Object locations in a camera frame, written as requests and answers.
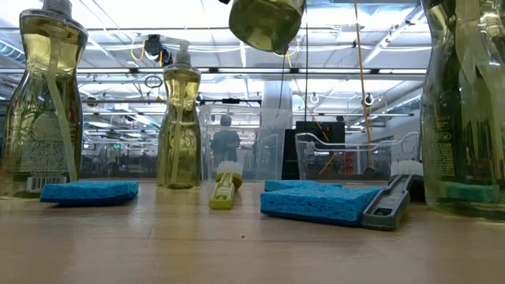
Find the grey dish brush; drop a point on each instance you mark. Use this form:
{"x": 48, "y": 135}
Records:
{"x": 388, "y": 205}

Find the clear yellow soap pump bottle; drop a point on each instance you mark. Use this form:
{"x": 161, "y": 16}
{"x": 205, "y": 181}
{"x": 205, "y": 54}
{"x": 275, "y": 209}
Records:
{"x": 179, "y": 138}
{"x": 453, "y": 98}
{"x": 264, "y": 23}
{"x": 43, "y": 98}

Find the person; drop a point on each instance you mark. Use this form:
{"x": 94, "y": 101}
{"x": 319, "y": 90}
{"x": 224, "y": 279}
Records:
{"x": 225, "y": 142}

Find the black monitor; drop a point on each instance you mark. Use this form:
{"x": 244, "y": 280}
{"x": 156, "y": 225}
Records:
{"x": 315, "y": 128}

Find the deep clear plastic bin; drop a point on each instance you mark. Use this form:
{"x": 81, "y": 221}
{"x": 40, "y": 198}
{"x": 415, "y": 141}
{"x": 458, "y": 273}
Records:
{"x": 244, "y": 138}

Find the yellow-green dish brush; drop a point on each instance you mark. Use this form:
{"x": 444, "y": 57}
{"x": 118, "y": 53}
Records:
{"x": 223, "y": 193}

